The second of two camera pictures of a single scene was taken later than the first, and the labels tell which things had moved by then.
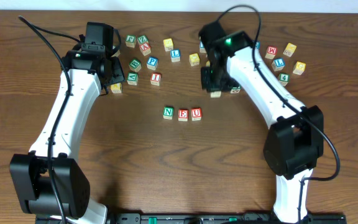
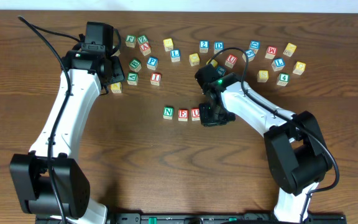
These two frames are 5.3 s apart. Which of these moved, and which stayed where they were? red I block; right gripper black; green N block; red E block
Moved: right gripper black
Stayed: green N block; red I block; red E block
